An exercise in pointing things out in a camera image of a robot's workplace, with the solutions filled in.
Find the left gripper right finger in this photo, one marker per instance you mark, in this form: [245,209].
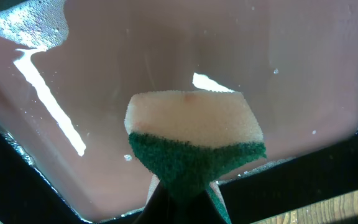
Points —
[200,210]

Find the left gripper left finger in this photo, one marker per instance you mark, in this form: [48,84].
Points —
[160,209]

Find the green and pink sponge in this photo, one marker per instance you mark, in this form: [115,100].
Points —
[189,139]

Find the black tray with maroon liquid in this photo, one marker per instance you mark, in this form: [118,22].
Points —
[295,61]

